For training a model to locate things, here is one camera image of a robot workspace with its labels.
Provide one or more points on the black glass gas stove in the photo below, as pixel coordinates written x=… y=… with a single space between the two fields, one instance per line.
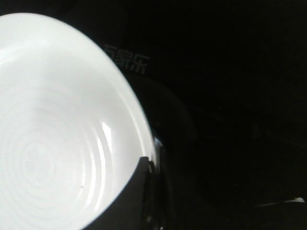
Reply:
x=224 y=86

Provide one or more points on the white round plate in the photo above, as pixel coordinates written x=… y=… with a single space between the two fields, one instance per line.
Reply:
x=72 y=130

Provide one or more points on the silver right stove knob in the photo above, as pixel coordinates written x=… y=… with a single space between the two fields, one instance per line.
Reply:
x=138 y=206

